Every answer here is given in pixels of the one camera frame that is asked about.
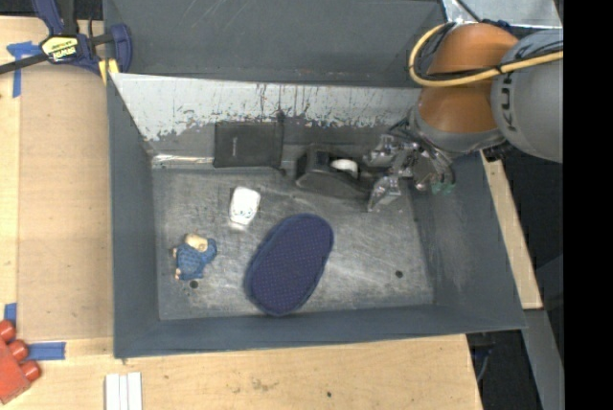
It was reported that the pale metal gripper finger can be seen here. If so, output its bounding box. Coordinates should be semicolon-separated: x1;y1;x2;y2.
362;134;400;168
366;174;403;214

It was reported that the black tape dispenser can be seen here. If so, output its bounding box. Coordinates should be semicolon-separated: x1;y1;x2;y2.
293;143;374;202

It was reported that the grey metal bin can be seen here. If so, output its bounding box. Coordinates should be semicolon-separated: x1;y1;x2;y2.
100;0;529;359

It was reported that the blue oval slipper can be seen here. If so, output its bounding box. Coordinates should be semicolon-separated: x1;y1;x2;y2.
242;213;335;318

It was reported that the black cloth pouch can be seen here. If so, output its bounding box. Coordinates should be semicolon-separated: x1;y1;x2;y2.
212;120;286;170

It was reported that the small white cup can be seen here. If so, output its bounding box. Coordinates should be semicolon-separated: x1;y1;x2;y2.
228;186;262;228

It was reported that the blue toy figure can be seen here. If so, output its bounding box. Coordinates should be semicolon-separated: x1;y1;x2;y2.
170;232;218;283

